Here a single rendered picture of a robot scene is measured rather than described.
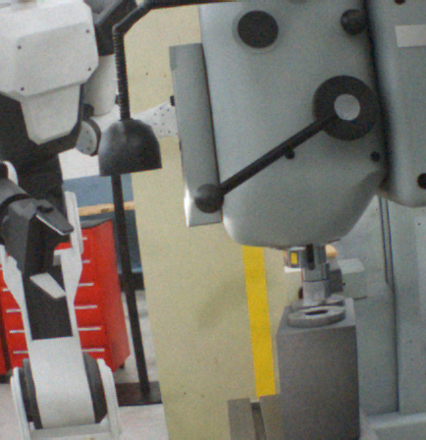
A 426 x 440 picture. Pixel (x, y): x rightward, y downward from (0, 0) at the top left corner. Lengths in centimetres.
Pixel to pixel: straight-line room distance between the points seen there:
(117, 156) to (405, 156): 32
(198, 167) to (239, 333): 183
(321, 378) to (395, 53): 56
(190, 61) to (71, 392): 78
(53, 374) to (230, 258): 126
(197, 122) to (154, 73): 176
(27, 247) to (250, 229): 40
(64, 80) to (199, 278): 129
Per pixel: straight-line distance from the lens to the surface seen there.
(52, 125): 166
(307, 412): 135
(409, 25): 97
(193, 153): 104
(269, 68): 97
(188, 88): 104
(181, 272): 281
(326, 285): 145
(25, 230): 128
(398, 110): 97
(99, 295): 563
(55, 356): 166
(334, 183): 98
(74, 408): 165
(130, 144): 102
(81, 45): 167
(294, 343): 132
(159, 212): 279
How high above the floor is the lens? 143
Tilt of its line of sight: 5 degrees down
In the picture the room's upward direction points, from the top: 7 degrees counter-clockwise
